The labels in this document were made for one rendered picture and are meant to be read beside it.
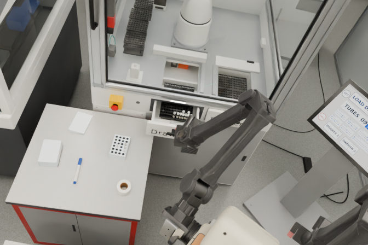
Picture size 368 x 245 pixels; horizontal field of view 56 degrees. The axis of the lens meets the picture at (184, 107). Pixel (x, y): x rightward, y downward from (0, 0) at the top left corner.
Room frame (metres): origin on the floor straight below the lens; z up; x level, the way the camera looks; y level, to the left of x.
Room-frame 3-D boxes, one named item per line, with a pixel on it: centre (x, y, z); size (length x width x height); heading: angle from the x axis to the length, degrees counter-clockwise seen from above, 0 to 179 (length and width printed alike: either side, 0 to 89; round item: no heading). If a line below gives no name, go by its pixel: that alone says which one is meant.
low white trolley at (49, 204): (0.83, 0.41, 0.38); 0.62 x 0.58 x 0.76; 97
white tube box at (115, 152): (0.91, 0.27, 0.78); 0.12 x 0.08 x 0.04; 4
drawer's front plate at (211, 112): (1.21, -0.28, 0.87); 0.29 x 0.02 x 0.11; 97
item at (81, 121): (1.00, 0.52, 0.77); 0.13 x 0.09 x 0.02; 179
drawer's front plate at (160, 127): (1.03, 0.02, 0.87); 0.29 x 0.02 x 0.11; 97
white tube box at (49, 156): (0.77, 0.58, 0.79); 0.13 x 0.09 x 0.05; 13
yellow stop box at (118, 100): (1.12, 0.36, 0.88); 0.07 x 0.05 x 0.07; 97
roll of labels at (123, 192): (0.70, 0.18, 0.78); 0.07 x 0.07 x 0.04
